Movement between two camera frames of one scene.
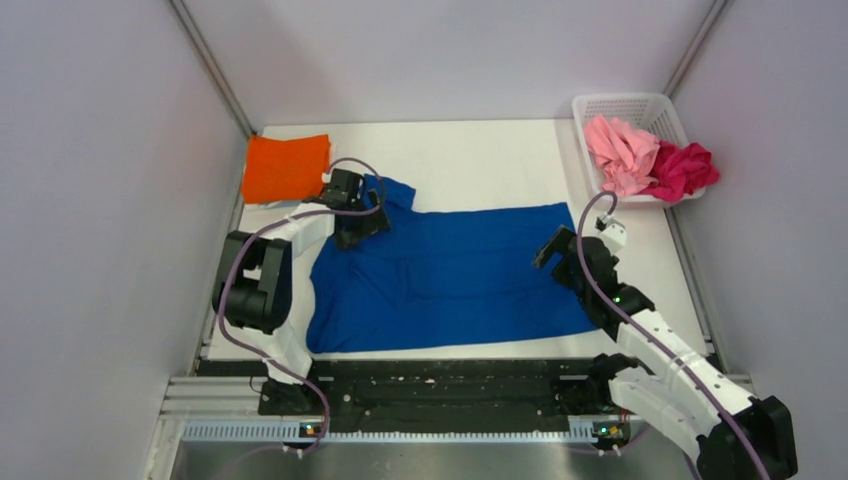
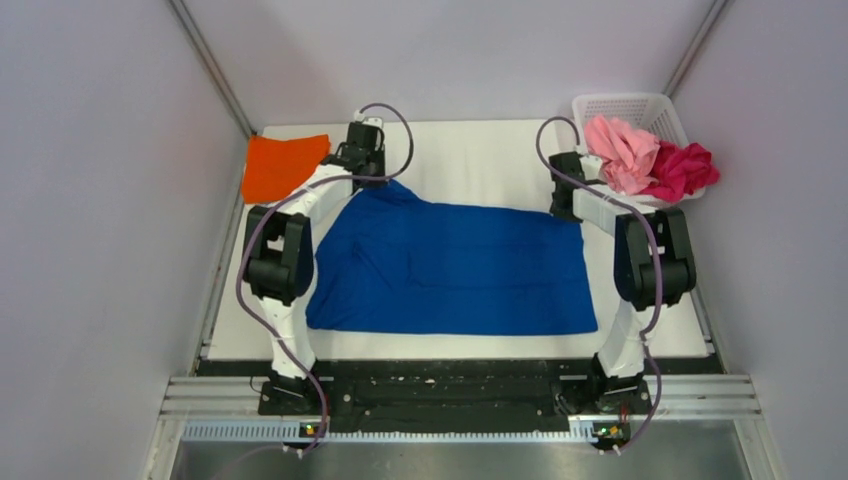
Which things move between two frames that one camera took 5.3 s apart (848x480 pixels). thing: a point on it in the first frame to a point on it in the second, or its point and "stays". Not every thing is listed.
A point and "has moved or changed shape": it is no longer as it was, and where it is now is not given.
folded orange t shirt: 284,170 stays
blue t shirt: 440,276 has moved or changed shape
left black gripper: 372,224 to 380,154
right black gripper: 560,244 to 555,212
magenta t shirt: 681,171 stays
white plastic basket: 653,112 stays
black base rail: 431,390 stays
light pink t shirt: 624,156 stays
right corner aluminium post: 715,13 stays
